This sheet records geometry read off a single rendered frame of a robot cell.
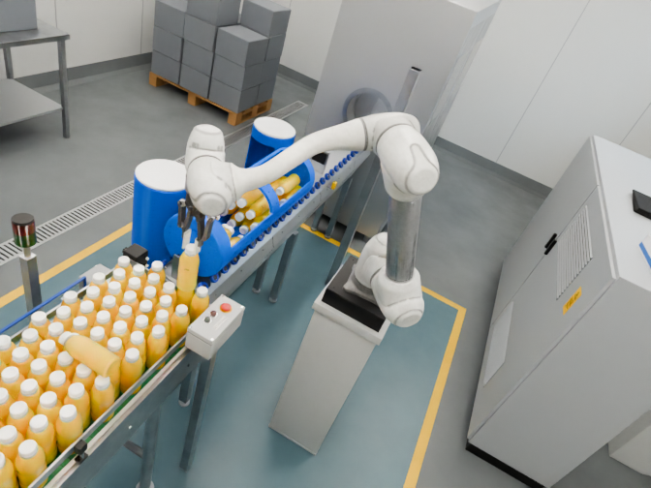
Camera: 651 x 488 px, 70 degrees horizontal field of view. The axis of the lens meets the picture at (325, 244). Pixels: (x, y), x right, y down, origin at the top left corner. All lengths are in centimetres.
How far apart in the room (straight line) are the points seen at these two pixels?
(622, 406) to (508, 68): 457
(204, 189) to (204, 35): 430
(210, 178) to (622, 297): 178
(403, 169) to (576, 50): 522
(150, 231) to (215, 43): 325
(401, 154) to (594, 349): 153
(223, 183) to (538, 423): 219
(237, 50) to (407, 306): 398
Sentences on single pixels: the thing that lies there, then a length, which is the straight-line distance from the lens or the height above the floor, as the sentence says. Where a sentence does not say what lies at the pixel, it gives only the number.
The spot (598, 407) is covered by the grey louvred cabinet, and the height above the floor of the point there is 78.
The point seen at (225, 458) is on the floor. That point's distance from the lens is 262.
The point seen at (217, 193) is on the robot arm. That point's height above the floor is 169.
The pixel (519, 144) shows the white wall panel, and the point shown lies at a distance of 661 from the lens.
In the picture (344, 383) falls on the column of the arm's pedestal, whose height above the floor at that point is 63.
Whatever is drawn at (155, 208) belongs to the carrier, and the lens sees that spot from 238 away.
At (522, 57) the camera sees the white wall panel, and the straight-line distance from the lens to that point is 639.
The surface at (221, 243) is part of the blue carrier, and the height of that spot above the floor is 117.
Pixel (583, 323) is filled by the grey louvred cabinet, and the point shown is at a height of 116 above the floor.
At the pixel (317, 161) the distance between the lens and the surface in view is 295.
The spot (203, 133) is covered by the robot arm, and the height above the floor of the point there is 174.
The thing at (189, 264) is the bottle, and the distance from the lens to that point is 160.
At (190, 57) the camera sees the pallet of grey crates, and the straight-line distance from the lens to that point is 560.
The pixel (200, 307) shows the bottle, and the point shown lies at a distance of 178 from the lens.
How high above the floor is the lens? 234
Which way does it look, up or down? 36 degrees down
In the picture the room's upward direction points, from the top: 20 degrees clockwise
